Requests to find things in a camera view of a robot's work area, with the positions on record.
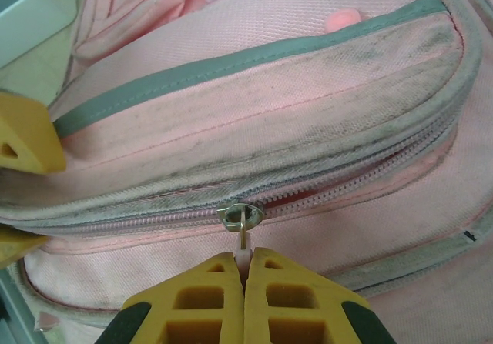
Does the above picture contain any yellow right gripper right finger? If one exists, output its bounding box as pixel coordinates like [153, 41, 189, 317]
[243, 246, 390, 344]

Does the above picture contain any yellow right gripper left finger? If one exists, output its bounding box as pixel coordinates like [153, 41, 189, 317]
[98, 252, 246, 344]

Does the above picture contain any pink backpack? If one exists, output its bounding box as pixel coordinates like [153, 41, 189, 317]
[0, 0, 493, 344]

